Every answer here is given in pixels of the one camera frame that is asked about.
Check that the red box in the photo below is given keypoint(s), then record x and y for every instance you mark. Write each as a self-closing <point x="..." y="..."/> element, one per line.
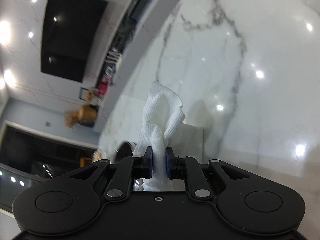
<point x="103" y="85"/>

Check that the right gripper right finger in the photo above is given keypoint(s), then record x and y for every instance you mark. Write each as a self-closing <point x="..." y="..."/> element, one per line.
<point x="188" y="170"/>

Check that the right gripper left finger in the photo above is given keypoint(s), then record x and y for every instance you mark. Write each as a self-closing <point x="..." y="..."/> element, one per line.
<point x="127" y="172"/>

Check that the white cloth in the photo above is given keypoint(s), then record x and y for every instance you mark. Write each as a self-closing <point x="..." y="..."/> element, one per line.
<point x="162" y="118"/>

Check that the white wifi router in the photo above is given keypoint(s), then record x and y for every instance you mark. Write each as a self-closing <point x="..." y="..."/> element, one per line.
<point x="113" y="56"/>

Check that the black wall television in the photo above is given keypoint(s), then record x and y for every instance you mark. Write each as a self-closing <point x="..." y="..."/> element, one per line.
<point x="68" y="32"/>

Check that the blue stainless steel bowl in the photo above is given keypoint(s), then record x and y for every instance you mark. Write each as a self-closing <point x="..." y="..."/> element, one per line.
<point x="126" y="149"/>

